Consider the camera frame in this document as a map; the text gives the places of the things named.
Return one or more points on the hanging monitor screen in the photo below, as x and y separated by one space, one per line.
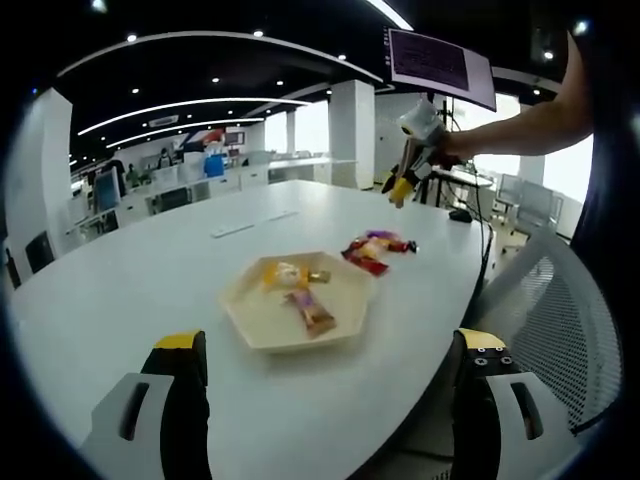
430 60

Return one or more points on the person's dark shirt torso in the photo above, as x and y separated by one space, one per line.
600 200

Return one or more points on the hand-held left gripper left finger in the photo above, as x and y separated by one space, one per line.
105 450

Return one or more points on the grey mesh office chair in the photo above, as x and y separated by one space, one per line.
560 325

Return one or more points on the grey metal bench seats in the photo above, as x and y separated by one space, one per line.
530 200

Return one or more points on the small gold candy food packet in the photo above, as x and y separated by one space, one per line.
320 276

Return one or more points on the long white office counter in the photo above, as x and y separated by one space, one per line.
250 175

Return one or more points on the cream hexagonal tray container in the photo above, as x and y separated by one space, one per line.
260 320

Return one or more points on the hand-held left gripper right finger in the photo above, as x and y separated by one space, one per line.
515 460

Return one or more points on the blue storage box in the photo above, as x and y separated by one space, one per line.
212 165

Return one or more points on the red-orange food packet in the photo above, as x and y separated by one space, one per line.
397 246

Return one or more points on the small black food packet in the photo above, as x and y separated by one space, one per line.
412 247

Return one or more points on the dark red food bar packet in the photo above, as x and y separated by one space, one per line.
367 264

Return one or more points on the gold-purple food bar packet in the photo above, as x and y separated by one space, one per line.
310 312

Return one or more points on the white desktop monitor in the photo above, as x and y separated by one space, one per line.
106 190

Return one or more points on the clear orange-ended food packet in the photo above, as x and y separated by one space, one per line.
285 274

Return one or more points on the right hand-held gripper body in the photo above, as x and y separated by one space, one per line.
425 122

